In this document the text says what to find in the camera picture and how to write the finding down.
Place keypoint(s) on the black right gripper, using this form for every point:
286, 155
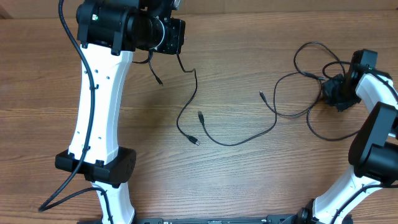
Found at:
331, 91

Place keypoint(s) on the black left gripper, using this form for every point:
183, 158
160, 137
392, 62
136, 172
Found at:
177, 38

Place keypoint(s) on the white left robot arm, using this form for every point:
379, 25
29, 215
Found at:
109, 32

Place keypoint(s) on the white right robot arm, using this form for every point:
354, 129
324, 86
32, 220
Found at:
372, 159

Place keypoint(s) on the cardboard back panel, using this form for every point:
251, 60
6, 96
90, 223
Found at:
48, 9

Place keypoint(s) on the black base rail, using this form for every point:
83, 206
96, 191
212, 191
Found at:
269, 219

